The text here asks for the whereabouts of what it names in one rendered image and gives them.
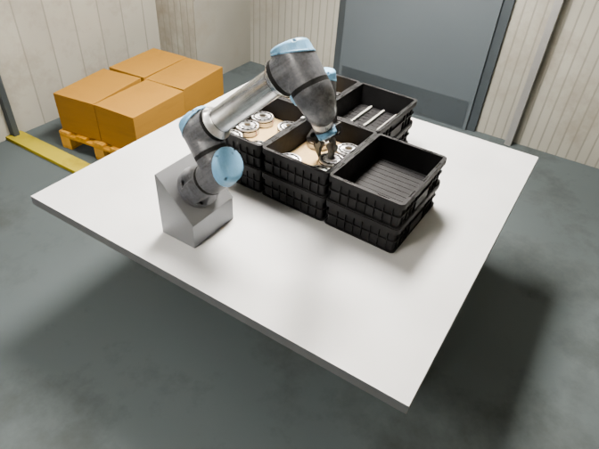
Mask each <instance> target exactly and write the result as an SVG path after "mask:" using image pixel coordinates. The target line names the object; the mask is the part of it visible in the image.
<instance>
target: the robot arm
mask: <svg viewBox="0 0 599 449"><path fill-rule="evenodd" d="M270 56H271V57H272V59H271V60H269V61H268V62H267V63H266V66H265V70H264V71H263V72H262V73H260V74H259V75H258V76H256V77H255V78H253V79H252V80H251V81H250V82H249V83H247V84H246V85H245V86H243V87H241V88H240V89H239V90H237V91H236V92H235V93H233V94H231V95H230V96H229V97H227V98H226V99H225V100H223V101H222V102H221V103H220V104H218V105H217V106H216V107H211V106H209V107H207V106H199V107H197V108H194V109H193V110H191V111H189V112H187V113H186V114H185V115H184V116H183V117H182V118H181V119H180V121H179V124H178V126H179V129H180V132H181V135H182V137H183V138H184V139H185V142H186V144H187V146H188V148H189V150H190V152H191V153H192V155H193V157H194V159H195V161H196V163H197V165H196V166H190V167H187V168H186V169H185V170H183V171H182V172H181V173H180V175H179V176H178V178H177V189H178V192H179V194H180V196H181V197H182V199H183V200H184V201H185V202H186V203H188V204H189V205H191V206H193V207H195V208H206V207H207V206H209V205H210V204H212V203H213V202H214V201H215V200H216V198H217V196H218V195H219V193H220V192H222V191H223V190H224V189H226V188H228V187H230V186H232V185H234V184H235V183H236V182H237V181H238V180H239V179H240V178H241V176H242V172H243V161H242V157H241V155H240V154H239V153H238V151H235V150H234V149H233V148H231V147H228V146H227V144H226V141H225V139H226V138H227V137H228V136H229V135H230V130H231V129H233V128H234V127H236V126H237V125H239V124H240V123H242V122H243V121H244V120H245V119H247V118H249V117H250V116H252V115H253V114H255V113H256V112H258V111H259V110H261V109H263V108H264V107H266V106H267V105H268V104H269V103H270V102H272V101H274V100H275V99H277V98H278V97H280V96H281V95H282V96H285V97H289V96H290V99H291V102H292V103H294V105H295V106H298V108H299V110H300V111H301V112H302V114H303V115H304V116H305V117H306V119H307V121H308V122H309V123H310V125H311V126H312V129H311V130H310V132H309V133H308V135H307V140H308V141H309V142H312V143H313V144H314V147H315V150H316V154H317V156H318V158H319V156H320V155H321V150H322V148H323V147H324V142H323V141H326V142H328V141H329V143H328V144H326V148H327V150H328V152H327V154H328V159H333V156H334V153H335V152H336V151H337V150H338V145H337V144H336V139H335V136H336V135H338V136H339V135H340V134H341V122H340V121H338V120H337V114H338V107H337V106H336V81H337V78H336V71H335V69H333V68H328V67H323V65H322V63H321V62H320V60H319V58H318V56H317V54H316V49H314V47H313V46H312V44H311V43H310V41H309V40H308V39H307V38H305V37H296V38H293V39H290V40H287V41H285V42H283V43H281V44H279V45H277V46H275V47H274V48H273V49H272V50H271V51H270ZM339 127H340V132H339Z"/></svg>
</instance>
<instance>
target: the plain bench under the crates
mask: <svg viewBox="0 0 599 449"><path fill-rule="evenodd" d="M181 118H182V117H181ZM181 118H178V119H176V120H174V121H173V122H171V123H169V124H167V125H165V126H164V127H161V128H159V129H157V130H156V131H154V132H152V133H150V134H148V135H146V136H144V137H142V138H140V139H138V140H137V141H135V142H133V143H131V144H129V145H127V146H125V147H123V148H121V149H119V150H118V151H115V152H113V153H112V154H110V155H108V156H106V157H104V158H102V159H100V160H98V161H96V162H95V163H93V164H91V165H89V166H87V167H84V168H83V169H81V170H79V171H78V172H76V173H74V174H72V175H70V176H67V177H65V178H64V179H62V180H61V181H59V182H57V183H55V184H52V185H50V186H48V187H46V188H45V189H44V190H42V191H40V192H37V193H35V194H33V195H31V196H30V197H31V199H32V202H33V204H34V205H36V206H38V207H39V208H41V209H43V210H44V211H46V212H48V213H50V214H52V215H53V216H56V217H58V218H59V219H61V220H62V221H64V222H66V223H67V224H69V225H72V226H73V227H75V228H77V229H79V230H80V231H81V232H83V233H86V234H87V235H89V236H91V237H93V238H94V239H96V240H98V241H99V242H101V243H103V244H105V245H107V246H108V247H110V248H112V249H114V250H116V251H118V252H119V253H120V254H122V255H124V256H126V257H128V258H130V259H132V260H134V261H135V262H136V263H138V264H140V265H142V266H144V267H146V268H148V269H149V270H151V271H153V272H155V273H156V274H158V275H160V276H162V277H163V278H165V279H167V280H169V281H170V282H173V283H174V284H175V285H177V286H179V287H181V288H183V289H184V290H187V291H189V292H190V293H192V294H193V295H195V296H197V297H198V298H201V299H203V300H204V301H206V302H208V303H210V304H211V305H213V306H215V307H217V308H218V309H220V310H222V311H224V312H225V313H227V314H230V315H231V316H232V317H234V318H236V319H238V320H239V321H241V322H244V323H245V324H247V325H249V326H250V327H251V328H253V329H255V330H257V331H259V332H261V333H263V334H265V335H266V336H268V337H269V338H271V339H273V340H275V341H277V342H279V343H280V344H282V345H284V346H286V347H288V348H289V349H291V350H293V351H294V352H296V353H298V354H300V355H302V356H304V357H306V358H307V359H308V360H310V361H312V362H314V363H316V364H318V365H320V366H321V367H323V368H325V369H326V370H327V371H330V372H332V373H334V374H335V375H337V376H339V377H341V378H342V379H344V380H346V381H348V382H349V383H351V384H353V385H355V386H356V387H358V388H361V389H362V390H364V391H365V392H367V393H369V394H370V395H372V396H375V397H376V398H378V399H380V400H382V401H383V402H384V403H386V404H389V405H390V406H392V407H394V408H396V409H397V410H399V411H401V412H402V413H404V414H407V412H408V410H409V408H410V406H411V404H412V402H413V401H414V399H415V397H416V395H417V393H418V391H419V389H420V387H421V385H422V383H423V381H424V379H425V377H426V375H427V374H428V372H429V370H430V368H431V366H432V364H433V362H434V360H435V358H436V356H437V354H438V352H439V350H440V348H441V347H442V345H443V343H444V341H445V339H446V337H447V335H448V333H449V331H450V329H451V327H452V325H453V323H454V321H455V319H456V317H457V316H458V314H459V312H460V310H461V308H462V306H463V304H464V301H465V300H466V298H467V296H468V295H469V293H470V291H471V289H472V286H473V284H474V283H475V281H476V279H477V277H478V275H479V273H480V270H481V269H482V267H483V266H484V264H485V262H486V260H487V258H488V255H489V253H490V251H491V250H492V248H493V246H494V244H495V242H496V240H497V238H498V236H499V234H500V233H501V231H502V229H503V227H504V225H505V222H506V220H507V218H508V217H509V216H510V214H511V212H512V210H513V207H514V205H515V203H516V201H517V199H518V198H519V196H520V194H521V191H522V190H523V188H524V186H525V184H526V183H527V181H528V179H529V176H530V174H531V172H532V170H533V168H534V166H535V165H536V163H537V160H538V157H536V156H533V155H530V154H528V153H524V152H521V151H516V150H514V149H510V148H507V147H504V146H502V145H499V144H496V143H491V142H488V141H485V140H482V139H480V138H476V137H473V136H470V135H466V134H463V133H459V132H456V131H454V130H451V129H448V128H444V127H440V126H437V125H434V124H432V123H428V122H425V121H422V120H420V119H417V118H411V119H412V120H413V125H412V127H411V128H410V129H409V130H408V132H409V135H408V136H407V138H406V139H407V140H408V143H411V144H413V145H416V146H418V147H421V148H424V149H426V150H429V151H433V152H436V153H438V154H441V155H444V156H446V157H447V162H446V165H445V166H444V167H443V168H442V169H441V170H442V173H441V174H440V175H439V180H440V185H439V188H438V190H436V191H435V193H436V196H435V197H434V198H433V199H432V201H433V202H434V205H433V206H432V207H431V209H430V210H429V211H428V212H427V214H426V215H425V216H424V217H423V219H422V220H421V221H420V222H419V223H418V225H417V226H416V227H415V228H414V230H413V231H412V232H410V234H409V235H408V236H407V237H406V239H405V240H404V241H403V242H402V244H401V245H400V246H399V247H398V249H397V250H396V251H395V252H394V253H389V252H386V251H384V250H382V249H379V248H377V247H375V246H373V245H371V244H369V243H367V242H365V241H361V240H359V239H358V238H356V237H354V236H351V235H349V234H347V233H345V232H343V231H340V230H338V229H336V228H334V227H332V226H330V225H328V224H326V223H325V222H324V220H323V221H319V220H316V219H314V218H313V217H311V216H308V215H305V214H303V213H301V212H299V211H298V210H296V209H293V208H290V207H288V206H286V205H284V204H282V203H280V202H278V201H276V200H273V199H270V198H268V197H267V196H265V195H263V194H262V192H255V191H253V190H252V189H250V188H247V187H245V186H243V185H241V184H238V183H235V184H234V185H232V186H230V187H228V188H227V190H228V191H229V192H230V193H231V194H232V196H233V217H234V218H233V219H231V220H230V221H229V222H228V223H226V224H225V225H224V226H222V227H221V228H220V229H218V230H217V231H216V232H215V233H213V234H212V235H211V236H210V237H209V238H208V239H207V240H205V241H204V242H203V243H201V244H200V245H199V246H197V247H196V248H193V247H191V246H189V245H187V244H185V243H183V242H181V241H179V240H177V239H176V238H174V237H172V236H170V235H168V234H166V233H164V232H163V230H162V224H161V218H160V207H159V201H158V194H157V189H156V183H155V177H154V175H155V174H157V173H158V172H160V171H161V170H162V169H164V168H166V167H168V166H170V165H171V164H173V163H175V162H176V161H178V160H180V159H181V158H183V157H184V156H186V155H188V154H189V153H191V152H190V150H189V148H188V146H187V144H186V142H185V139H184V138H183V137H182V135H181V132H180V129H179V126H178V124H179V121H180V119H181Z"/></svg>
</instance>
